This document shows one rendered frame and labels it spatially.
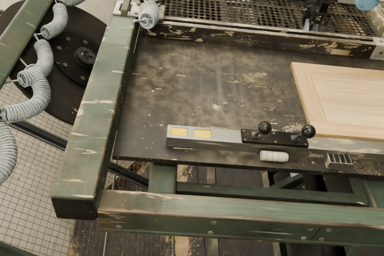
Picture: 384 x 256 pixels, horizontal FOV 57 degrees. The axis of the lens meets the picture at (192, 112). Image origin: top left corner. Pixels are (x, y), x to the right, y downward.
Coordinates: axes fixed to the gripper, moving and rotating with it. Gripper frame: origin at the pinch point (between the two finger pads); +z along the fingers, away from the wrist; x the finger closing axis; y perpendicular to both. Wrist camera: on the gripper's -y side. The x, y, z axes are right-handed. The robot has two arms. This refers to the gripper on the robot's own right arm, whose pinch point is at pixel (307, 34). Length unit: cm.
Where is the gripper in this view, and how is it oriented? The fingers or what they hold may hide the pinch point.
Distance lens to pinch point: 166.2
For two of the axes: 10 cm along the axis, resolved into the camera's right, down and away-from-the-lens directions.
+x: 9.9, 0.8, 0.7
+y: -0.1, 7.1, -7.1
